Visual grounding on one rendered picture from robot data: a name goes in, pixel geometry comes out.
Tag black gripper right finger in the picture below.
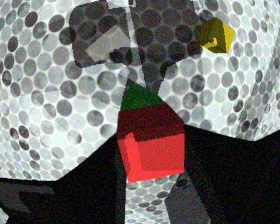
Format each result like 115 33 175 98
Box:
184 124 280 224

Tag yellow block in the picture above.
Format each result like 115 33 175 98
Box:
196 17 235 53

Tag red block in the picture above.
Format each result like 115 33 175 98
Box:
116 103 185 183

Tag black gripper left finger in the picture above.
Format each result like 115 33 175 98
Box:
0 132 126 224

